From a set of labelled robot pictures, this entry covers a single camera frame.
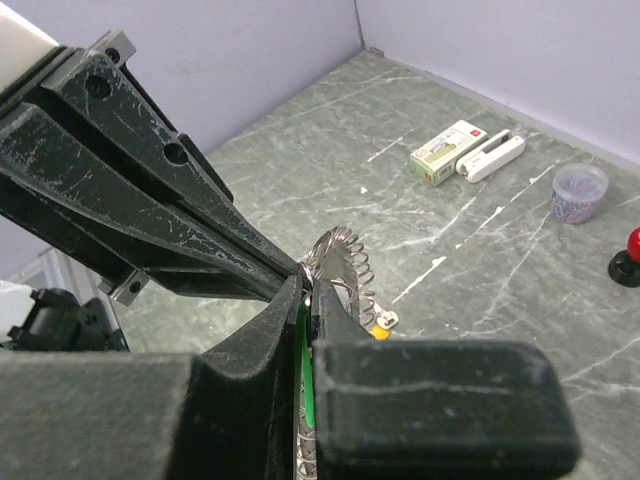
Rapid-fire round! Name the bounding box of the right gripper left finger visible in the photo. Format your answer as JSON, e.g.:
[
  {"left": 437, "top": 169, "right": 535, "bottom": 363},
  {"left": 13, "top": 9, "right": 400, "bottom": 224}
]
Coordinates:
[{"left": 1, "top": 276, "right": 302, "bottom": 479}]

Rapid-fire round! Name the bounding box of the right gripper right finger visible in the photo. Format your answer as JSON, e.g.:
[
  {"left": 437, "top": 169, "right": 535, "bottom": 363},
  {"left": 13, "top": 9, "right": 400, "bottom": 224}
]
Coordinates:
[{"left": 311, "top": 281, "right": 581, "bottom": 479}]

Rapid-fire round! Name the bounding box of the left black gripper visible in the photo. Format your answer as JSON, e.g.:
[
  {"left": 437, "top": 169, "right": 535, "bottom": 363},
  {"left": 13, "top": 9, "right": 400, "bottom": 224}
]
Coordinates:
[{"left": 1, "top": 31, "right": 285, "bottom": 351}]

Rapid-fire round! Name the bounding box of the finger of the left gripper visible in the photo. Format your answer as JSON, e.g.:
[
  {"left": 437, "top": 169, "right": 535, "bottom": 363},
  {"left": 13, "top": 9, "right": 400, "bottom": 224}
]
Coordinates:
[{"left": 41, "top": 52, "right": 297, "bottom": 276}]

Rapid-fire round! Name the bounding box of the green tagged key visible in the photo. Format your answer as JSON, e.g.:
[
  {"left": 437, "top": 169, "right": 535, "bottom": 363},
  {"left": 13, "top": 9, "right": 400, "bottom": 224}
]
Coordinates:
[{"left": 301, "top": 294, "right": 315, "bottom": 429}]

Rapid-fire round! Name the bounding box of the green white staple box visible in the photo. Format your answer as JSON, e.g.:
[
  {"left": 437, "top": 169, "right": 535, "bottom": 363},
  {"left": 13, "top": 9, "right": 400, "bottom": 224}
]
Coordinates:
[{"left": 410, "top": 120, "right": 488, "bottom": 187}]

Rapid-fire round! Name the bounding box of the white stapler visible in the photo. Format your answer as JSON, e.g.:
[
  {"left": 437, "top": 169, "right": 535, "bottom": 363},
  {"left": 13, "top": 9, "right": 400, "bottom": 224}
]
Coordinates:
[{"left": 456, "top": 129, "right": 526, "bottom": 184}]

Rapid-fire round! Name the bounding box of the clear plastic clip jar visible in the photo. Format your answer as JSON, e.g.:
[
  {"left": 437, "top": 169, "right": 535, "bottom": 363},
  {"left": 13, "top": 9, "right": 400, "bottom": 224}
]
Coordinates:
[{"left": 550, "top": 163, "right": 609, "bottom": 225}]

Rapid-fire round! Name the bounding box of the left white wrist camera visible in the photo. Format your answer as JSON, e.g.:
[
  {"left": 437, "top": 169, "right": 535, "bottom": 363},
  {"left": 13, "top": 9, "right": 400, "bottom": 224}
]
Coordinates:
[{"left": 0, "top": 3, "right": 61, "bottom": 94}]

